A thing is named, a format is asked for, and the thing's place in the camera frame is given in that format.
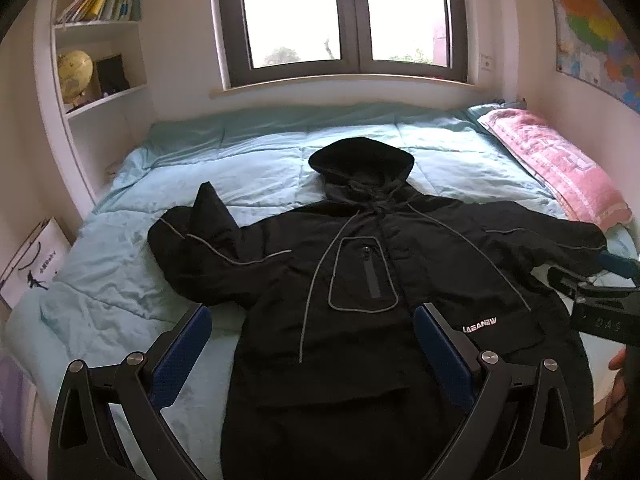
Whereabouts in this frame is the light blue quilt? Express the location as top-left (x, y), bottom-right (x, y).
top-left (4, 102), bottom-right (638, 480)

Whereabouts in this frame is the white paper bag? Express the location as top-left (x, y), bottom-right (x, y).
top-left (0, 217), bottom-right (71, 311)

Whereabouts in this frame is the teal pillow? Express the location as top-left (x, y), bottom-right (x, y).
top-left (462, 101), bottom-right (527, 126)

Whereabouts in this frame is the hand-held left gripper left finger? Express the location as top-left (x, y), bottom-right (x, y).
top-left (48, 304), bottom-right (213, 480)

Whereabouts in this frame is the pink towel-covered pillow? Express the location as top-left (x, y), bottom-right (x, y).
top-left (477, 108), bottom-right (632, 233)

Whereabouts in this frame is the black hooded jacket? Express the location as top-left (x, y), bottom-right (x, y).
top-left (147, 136), bottom-right (608, 480)

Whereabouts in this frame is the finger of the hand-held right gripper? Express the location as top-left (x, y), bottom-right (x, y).
top-left (546, 265), bottom-right (608, 306)
top-left (595, 251), bottom-right (640, 286)

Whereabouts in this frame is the white bookshelf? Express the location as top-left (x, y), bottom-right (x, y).
top-left (32, 0), bottom-right (158, 206)

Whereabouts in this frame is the colourful wall map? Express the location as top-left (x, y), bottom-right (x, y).
top-left (545, 0), bottom-right (640, 113)

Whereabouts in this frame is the person's right hand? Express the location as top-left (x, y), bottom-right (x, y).
top-left (606, 346), bottom-right (640, 411)

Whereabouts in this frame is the yellow globe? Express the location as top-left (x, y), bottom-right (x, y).
top-left (56, 50), bottom-right (94, 113)

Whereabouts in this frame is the black box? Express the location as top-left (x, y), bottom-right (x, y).
top-left (94, 53), bottom-right (130, 96)

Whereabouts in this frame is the black cable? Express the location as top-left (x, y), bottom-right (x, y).
top-left (580, 394), bottom-right (626, 442)

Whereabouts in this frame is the grey-framed window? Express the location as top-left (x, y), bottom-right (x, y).
top-left (207, 0), bottom-right (483, 92)

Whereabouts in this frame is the white window sill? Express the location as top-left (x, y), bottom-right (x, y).
top-left (209, 80), bottom-right (493, 104)

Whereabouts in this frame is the person's patterned clothing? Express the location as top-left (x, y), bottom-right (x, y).
top-left (590, 437), bottom-right (640, 480)

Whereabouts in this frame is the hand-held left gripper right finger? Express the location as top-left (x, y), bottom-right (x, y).
top-left (414, 303), bottom-right (583, 480)

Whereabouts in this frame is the lavender cloth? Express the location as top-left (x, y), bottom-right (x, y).
top-left (0, 355), bottom-right (27, 461)

